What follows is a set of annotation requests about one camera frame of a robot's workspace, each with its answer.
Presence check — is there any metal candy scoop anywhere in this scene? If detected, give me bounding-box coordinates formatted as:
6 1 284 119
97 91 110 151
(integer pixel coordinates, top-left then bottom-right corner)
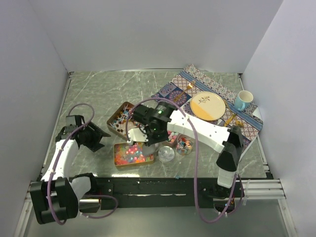
142 144 159 157

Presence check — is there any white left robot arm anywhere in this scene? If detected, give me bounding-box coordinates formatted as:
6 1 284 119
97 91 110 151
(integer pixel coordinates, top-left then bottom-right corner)
30 115 109 224

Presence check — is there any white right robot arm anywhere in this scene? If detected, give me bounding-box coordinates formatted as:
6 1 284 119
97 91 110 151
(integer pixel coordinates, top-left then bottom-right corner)
126 99 243 197

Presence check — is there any pink tin with star candies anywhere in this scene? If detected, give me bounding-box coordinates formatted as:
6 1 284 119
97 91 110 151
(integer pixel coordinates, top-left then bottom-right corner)
163 130 180 147

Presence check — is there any gold tin with lollipops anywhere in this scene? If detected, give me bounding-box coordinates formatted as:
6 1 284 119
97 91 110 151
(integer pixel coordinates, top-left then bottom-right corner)
107 102 134 140

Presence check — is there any clear jar lid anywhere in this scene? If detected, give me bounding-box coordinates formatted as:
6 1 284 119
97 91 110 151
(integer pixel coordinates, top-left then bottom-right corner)
158 146 175 162

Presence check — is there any patterned placemat cloth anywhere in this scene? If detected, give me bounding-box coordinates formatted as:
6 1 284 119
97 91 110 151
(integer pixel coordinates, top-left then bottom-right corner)
153 65 263 154

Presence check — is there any clear plastic candy jar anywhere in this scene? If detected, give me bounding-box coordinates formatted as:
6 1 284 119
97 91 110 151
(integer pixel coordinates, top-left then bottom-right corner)
176 135 195 156

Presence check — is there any gold tin with gummy stars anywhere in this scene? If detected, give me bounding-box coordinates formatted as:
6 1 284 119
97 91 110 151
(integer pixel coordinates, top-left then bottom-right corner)
114 143 154 168

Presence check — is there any gold fork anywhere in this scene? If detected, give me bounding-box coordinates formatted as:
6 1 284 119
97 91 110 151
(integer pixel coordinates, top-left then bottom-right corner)
173 81 196 102

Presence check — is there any cream yellow plate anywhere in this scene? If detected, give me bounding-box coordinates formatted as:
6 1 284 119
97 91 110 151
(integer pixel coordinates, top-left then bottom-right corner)
190 91 226 121

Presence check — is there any gold knife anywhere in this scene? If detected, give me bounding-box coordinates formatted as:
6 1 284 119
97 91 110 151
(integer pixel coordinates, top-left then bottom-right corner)
221 98 237 125

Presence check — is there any light blue mug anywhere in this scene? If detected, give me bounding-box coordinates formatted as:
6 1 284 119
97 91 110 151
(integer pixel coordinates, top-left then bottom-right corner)
234 90 254 111

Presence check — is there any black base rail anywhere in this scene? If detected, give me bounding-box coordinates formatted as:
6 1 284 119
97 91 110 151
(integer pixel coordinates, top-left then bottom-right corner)
37 172 275 215

